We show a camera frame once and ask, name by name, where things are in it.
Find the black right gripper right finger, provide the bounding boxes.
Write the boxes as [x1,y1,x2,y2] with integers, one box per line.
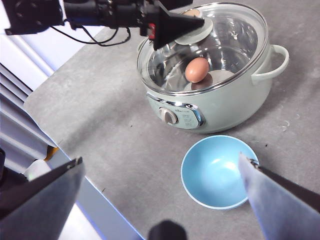
[238,151,320,240]

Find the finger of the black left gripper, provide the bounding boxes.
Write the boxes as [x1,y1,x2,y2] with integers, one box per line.
[152,4,206,51]
[154,0,193,8]

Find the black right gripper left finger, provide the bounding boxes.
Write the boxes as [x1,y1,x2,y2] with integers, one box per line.
[0,156,86,240]

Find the glass lid with green knob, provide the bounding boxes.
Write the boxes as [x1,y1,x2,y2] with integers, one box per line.
[136,1,270,96]

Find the brown egg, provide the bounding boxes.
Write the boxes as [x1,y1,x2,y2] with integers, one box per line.
[184,57,210,83]

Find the pale green electric steamer pot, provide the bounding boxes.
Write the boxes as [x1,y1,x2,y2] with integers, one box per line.
[136,2,290,134]

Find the blue ribbed bowl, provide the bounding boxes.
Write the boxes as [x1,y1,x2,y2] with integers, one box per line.
[180,134,260,210]

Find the thin black cable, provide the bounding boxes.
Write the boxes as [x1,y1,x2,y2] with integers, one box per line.
[49,24,131,47]

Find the white slatted frame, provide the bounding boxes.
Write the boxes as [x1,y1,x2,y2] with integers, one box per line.
[0,34,60,161]

